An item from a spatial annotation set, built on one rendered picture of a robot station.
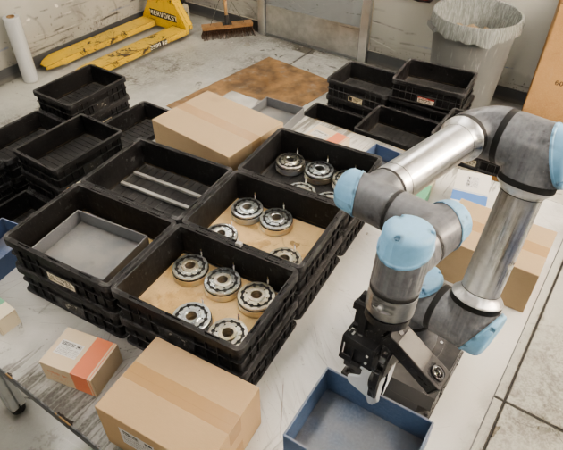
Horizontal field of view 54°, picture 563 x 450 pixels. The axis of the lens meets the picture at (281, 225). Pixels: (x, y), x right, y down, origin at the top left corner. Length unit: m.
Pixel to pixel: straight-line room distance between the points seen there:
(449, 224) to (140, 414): 0.80
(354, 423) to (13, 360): 1.02
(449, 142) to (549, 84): 3.01
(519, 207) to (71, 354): 1.14
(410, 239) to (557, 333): 2.06
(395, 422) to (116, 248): 1.01
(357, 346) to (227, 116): 1.41
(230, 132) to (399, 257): 1.37
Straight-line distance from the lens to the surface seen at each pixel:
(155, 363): 1.38
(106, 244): 1.74
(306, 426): 1.02
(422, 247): 0.75
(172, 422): 1.29
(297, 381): 1.51
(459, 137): 1.10
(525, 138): 1.15
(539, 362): 2.63
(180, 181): 1.94
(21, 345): 1.74
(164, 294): 1.56
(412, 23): 4.49
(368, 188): 0.89
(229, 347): 1.29
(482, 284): 1.25
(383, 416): 1.03
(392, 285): 0.78
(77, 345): 1.58
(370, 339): 0.90
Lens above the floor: 1.97
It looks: 41 degrees down
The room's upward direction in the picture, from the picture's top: straight up
